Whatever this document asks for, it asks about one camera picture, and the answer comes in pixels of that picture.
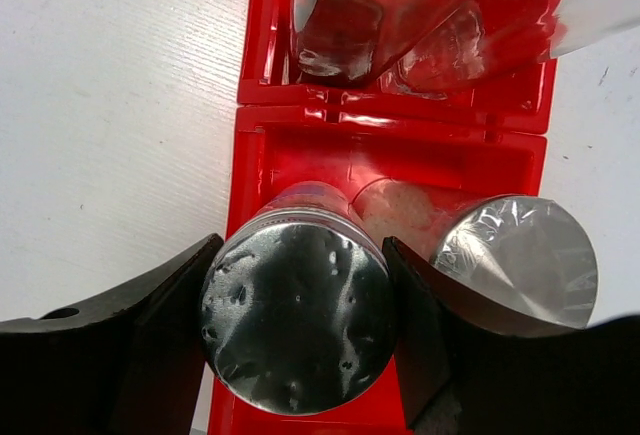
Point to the silver-lid white shaker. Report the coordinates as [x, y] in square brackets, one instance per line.
[524, 253]

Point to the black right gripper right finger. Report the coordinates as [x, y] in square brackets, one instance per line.
[468, 365]

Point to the clear glass bottle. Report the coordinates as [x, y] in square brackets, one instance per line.
[486, 38]

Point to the dark-sauce glass bottle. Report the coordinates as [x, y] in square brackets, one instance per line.
[352, 42]

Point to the red plastic divided tray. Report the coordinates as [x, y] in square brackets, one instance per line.
[485, 139]

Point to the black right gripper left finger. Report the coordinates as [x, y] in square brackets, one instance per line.
[126, 361]

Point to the blue-label spice shaker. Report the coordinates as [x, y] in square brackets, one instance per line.
[297, 311]

